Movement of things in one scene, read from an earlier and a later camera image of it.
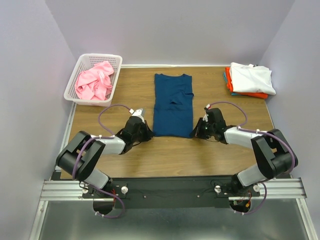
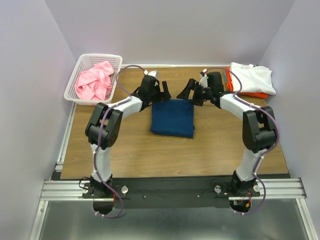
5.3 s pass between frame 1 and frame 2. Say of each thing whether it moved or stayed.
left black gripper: moved
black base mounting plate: stayed
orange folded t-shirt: stayed
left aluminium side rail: stayed
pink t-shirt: stayed
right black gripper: moved
